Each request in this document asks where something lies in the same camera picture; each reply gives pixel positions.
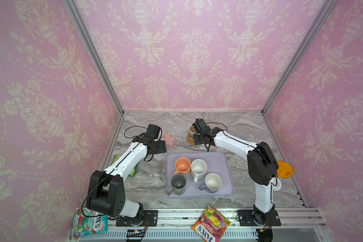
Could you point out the aluminium corner post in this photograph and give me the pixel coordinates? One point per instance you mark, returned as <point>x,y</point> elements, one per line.
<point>90,47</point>
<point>308,38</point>

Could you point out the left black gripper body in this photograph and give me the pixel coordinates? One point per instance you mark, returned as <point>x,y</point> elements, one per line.
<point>160,147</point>

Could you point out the lavender mug white inside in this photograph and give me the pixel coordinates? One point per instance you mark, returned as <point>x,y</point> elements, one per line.
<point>212,183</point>

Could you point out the white speckled mug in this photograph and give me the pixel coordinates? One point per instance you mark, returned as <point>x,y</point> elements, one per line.
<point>198,169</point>

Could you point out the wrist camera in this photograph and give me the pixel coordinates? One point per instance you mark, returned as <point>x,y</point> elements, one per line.
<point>153,132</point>
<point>201,127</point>

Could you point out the left aluminium corner post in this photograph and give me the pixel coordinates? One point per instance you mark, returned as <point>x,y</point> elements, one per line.
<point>90,47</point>

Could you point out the grey green mug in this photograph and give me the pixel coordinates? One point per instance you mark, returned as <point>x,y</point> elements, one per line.
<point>177,185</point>

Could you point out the pink flower coaster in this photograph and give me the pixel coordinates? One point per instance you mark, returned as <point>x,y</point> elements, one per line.
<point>170,139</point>

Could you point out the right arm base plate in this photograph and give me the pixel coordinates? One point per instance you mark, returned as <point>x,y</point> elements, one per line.
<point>245,217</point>

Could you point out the beige yellow mug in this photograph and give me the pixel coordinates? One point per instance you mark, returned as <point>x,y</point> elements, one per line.
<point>192,132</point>

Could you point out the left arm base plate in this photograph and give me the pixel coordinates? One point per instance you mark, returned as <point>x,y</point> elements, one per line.
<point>149,218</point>

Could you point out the white lidded cup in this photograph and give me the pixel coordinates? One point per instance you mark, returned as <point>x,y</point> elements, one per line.
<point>276,184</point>

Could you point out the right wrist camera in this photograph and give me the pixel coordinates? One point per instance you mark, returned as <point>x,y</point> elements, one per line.
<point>201,127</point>

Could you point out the peach pink mug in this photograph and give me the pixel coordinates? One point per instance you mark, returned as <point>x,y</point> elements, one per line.
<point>183,166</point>

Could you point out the lavender plastic tray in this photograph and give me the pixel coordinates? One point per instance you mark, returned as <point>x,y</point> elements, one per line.
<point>217,163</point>

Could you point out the aluminium front rail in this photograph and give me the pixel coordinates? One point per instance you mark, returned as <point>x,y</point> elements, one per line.
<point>174,225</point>

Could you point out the yellow green Fox's candy bag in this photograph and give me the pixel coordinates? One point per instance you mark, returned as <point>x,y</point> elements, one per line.
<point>133,171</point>

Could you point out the orange lidded jar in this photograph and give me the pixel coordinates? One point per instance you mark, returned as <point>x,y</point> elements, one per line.
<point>284,170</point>

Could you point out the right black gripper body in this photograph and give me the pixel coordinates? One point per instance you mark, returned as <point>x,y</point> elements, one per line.
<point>198,139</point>

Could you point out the red Fox's candy bag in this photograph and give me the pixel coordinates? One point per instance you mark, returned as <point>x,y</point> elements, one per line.
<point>211,225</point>

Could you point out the woven rattan round coaster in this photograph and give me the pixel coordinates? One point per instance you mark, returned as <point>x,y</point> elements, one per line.
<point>190,141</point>

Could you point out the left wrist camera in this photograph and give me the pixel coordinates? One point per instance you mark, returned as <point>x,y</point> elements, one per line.
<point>153,132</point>

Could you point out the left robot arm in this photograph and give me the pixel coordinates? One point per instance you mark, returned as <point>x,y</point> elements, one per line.
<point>106,193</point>

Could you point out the right aluminium corner post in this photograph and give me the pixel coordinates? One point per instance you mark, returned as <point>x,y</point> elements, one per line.
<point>308,38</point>

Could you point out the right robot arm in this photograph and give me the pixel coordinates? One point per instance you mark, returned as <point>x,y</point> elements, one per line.
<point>262,168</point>

